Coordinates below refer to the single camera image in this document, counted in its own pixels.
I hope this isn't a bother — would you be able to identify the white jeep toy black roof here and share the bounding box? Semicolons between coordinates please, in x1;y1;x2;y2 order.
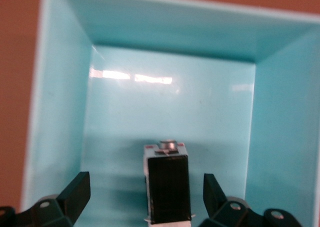
143;139;196;225

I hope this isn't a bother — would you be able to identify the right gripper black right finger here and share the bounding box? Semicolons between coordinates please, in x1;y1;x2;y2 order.
198;173;303;227

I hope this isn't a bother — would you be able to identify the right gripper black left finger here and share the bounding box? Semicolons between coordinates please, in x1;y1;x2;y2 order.
0;171;91;227

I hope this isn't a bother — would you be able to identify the turquoise plastic bin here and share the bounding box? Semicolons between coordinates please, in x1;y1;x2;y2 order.
21;0;320;227

